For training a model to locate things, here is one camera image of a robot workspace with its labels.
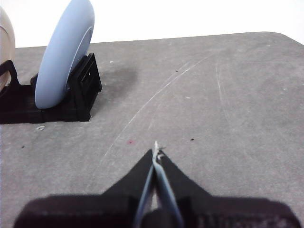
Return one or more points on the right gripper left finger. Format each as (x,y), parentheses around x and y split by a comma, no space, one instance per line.
(95,211)

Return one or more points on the blue plate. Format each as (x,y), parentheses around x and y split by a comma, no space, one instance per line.
(61,61)

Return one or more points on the black plate rack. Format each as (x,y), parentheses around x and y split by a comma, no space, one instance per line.
(83,95)

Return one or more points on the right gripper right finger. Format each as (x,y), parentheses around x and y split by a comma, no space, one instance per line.
(225,213)

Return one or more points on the cream white plate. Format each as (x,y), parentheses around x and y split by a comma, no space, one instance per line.
(6,35)

